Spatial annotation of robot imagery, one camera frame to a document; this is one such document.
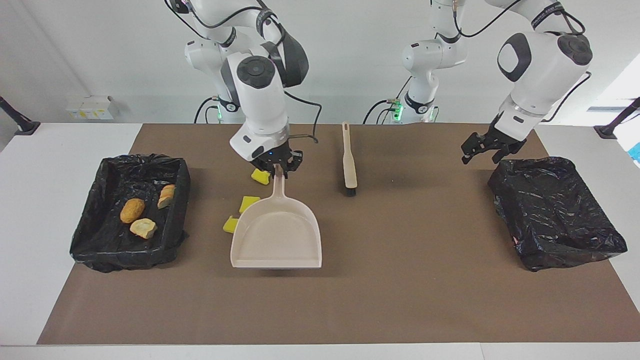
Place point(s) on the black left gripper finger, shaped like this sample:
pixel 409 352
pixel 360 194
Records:
pixel 467 155
pixel 500 154

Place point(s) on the brown bread roll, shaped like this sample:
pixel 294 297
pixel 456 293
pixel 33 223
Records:
pixel 132 210

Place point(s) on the bin with black bag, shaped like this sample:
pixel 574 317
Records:
pixel 555 215
pixel 100 245

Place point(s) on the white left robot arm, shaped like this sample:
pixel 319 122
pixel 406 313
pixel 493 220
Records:
pixel 540 85

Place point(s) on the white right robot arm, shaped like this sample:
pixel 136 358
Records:
pixel 262 105

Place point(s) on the blue object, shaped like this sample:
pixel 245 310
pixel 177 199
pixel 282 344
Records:
pixel 636 152

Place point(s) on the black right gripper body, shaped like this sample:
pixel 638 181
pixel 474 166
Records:
pixel 280 156

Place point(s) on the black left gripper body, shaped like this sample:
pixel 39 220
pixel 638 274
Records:
pixel 495 137

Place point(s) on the beige brush black bristles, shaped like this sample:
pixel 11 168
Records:
pixel 349 165

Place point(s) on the beige plastic dustpan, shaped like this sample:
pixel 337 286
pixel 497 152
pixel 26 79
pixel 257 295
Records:
pixel 277 235

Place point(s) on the pale bread chunk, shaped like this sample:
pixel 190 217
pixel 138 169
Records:
pixel 143 228

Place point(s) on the striped croissant piece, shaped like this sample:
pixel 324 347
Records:
pixel 166 196

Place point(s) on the yellow sponge piece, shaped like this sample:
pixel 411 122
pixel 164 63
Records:
pixel 247 204
pixel 230 225
pixel 260 177

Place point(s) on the white wall socket box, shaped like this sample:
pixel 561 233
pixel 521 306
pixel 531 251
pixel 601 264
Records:
pixel 90 107

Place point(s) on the brown table mat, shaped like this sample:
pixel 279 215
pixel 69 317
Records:
pixel 400 310

